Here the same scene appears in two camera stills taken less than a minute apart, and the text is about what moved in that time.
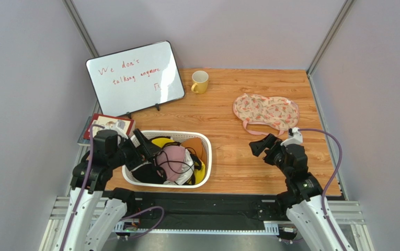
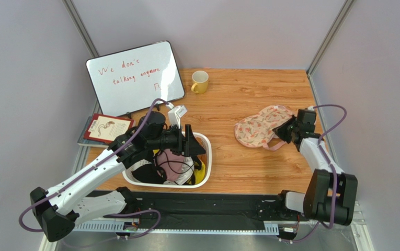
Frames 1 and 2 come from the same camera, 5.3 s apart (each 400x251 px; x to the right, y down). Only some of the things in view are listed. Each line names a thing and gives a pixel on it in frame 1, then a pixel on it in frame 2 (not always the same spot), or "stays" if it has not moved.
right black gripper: x=267 y=150 to x=290 y=129
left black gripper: x=148 y=149 to x=192 y=148
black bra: x=149 y=174 stays
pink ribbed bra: x=171 y=159 stays
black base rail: x=170 y=209 stays
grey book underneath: x=81 y=140 stays
